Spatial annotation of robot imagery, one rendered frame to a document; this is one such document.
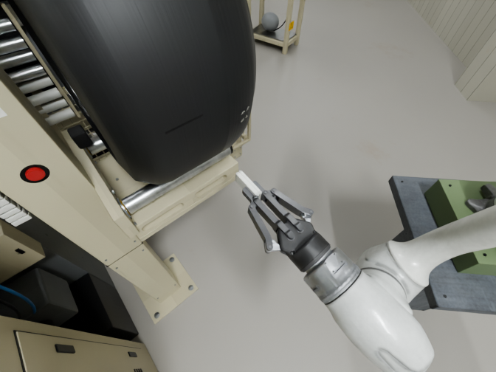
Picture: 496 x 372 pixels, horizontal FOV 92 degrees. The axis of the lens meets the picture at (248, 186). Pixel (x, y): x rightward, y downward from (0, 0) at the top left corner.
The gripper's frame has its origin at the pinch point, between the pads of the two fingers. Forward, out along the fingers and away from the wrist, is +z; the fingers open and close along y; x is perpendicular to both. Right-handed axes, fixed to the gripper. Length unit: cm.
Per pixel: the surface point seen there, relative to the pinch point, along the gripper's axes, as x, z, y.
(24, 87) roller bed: 7, 68, 27
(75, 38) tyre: -27.4, 16.4, 15.6
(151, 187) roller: 12.3, 19.7, 15.0
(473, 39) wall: 82, 23, -367
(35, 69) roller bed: 3, 67, 22
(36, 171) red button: -1.3, 27.3, 31.8
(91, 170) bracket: 11.4, 32.7, 24.6
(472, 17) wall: 71, 42, -384
